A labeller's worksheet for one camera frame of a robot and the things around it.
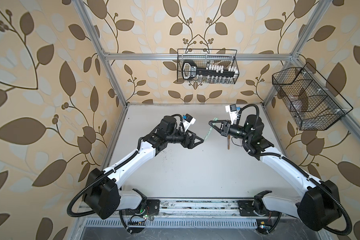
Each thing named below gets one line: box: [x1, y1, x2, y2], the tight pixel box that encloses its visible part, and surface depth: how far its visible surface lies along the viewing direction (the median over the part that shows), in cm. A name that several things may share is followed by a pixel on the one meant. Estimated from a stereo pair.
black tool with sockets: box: [182, 60, 239, 81], surface depth 85 cm
